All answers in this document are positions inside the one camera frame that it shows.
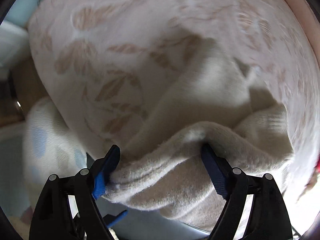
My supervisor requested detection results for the person's right hand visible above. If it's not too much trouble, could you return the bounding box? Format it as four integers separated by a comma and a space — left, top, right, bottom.
298, 158, 320, 200

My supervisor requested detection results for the pink folded duvet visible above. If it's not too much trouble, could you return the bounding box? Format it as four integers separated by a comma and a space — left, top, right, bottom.
285, 0, 319, 63

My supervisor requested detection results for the cream knit sweater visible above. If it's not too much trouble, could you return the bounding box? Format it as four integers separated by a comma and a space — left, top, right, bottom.
104, 38, 293, 231

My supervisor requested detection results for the pink butterfly bedspread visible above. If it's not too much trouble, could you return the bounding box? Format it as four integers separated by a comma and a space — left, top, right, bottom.
26, 0, 320, 205

